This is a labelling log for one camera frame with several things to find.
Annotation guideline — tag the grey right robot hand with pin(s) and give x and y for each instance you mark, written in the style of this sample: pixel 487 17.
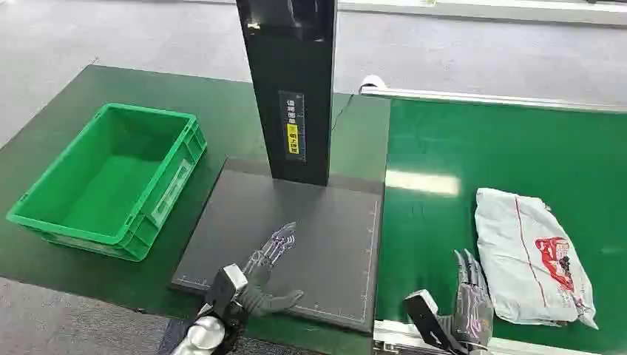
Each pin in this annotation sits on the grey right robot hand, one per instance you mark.
pixel 472 313

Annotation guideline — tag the yellow and grey column label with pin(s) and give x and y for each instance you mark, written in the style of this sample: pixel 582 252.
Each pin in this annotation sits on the yellow and grey column label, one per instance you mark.
pixel 293 132

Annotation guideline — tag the dark green table mat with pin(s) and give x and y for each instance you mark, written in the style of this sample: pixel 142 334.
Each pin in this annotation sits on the dark green table mat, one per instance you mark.
pixel 230 122

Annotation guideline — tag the green plastic crate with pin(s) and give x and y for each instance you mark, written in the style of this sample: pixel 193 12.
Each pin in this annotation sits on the green plastic crate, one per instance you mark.
pixel 108 193

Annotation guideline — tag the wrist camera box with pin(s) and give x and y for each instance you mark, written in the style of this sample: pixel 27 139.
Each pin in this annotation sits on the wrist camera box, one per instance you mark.
pixel 226 289
pixel 427 313

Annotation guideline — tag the long aluminium conveyor rail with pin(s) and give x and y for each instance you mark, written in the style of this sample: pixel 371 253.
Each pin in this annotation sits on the long aluminium conveyor rail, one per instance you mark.
pixel 490 98

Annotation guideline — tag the grey plastic parcel bag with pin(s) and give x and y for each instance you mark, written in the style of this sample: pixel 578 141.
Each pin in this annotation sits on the grey plastic parcel bag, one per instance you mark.
pixel 529 259

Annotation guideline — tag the short aluminium conveyor rail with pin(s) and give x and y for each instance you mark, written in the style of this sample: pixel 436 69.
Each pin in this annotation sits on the short aluminium conveyor rail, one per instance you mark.
pixel 397 335

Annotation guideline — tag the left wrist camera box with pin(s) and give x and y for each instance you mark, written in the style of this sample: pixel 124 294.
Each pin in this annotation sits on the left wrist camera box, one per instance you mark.
pixel 226 289

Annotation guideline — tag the white conveyor end cap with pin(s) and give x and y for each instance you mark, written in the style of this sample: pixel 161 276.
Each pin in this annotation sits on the white conveyor end cap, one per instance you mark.
pixel 373 81

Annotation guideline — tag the green conveyor belt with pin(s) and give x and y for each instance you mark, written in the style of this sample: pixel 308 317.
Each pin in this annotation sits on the green conveyor belt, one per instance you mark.
pixel 514 157

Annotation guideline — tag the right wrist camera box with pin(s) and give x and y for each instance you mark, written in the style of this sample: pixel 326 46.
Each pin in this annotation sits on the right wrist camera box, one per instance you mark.
pixel 427 313

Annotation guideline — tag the black scanner base plate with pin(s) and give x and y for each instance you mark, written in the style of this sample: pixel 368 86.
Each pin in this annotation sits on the black scanner base plate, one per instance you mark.
pixel 313 235

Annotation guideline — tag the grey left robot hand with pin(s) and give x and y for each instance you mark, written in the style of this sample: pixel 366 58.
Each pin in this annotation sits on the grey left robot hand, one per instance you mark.
pixel 259 294

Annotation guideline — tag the black scanner column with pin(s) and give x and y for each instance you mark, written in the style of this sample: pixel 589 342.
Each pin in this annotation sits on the black scanner column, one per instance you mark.
pixel 289 59

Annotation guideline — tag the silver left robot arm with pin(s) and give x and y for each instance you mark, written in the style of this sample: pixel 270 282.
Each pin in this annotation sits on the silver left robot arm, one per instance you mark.
pixel 205 335

